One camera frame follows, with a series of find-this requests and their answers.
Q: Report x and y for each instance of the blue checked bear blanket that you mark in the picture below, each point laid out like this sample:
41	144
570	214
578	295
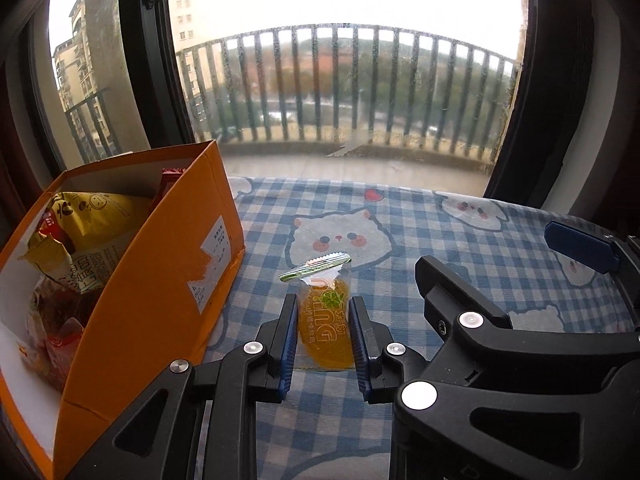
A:
400	230

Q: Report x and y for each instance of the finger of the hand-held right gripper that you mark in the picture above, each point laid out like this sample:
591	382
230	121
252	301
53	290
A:
445	290
580	249

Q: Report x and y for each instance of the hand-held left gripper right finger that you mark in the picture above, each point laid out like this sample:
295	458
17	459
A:
359	350

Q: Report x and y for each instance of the yellow chip bag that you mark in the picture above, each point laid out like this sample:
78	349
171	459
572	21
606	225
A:
85	240

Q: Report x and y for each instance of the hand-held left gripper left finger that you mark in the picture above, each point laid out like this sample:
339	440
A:
287	350

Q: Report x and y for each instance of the black window frame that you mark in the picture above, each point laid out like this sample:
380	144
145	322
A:
150	60

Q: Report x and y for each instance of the dark red curtain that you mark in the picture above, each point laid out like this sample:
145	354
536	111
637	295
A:
600	110

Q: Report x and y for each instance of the balcony railing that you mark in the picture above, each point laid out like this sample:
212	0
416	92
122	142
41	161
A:
345	26

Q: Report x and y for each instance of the apartment building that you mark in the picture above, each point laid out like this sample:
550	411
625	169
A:
75	75

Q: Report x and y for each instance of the clear packet with red tray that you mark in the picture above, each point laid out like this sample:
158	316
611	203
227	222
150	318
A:
60	330

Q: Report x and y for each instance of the orange cardboard box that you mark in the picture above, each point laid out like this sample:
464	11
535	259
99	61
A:
150	320

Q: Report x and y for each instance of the long red white snack packet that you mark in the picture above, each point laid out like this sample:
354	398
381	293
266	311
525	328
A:
171	180

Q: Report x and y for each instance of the orange jelly packet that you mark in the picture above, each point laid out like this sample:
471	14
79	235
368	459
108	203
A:
325	330

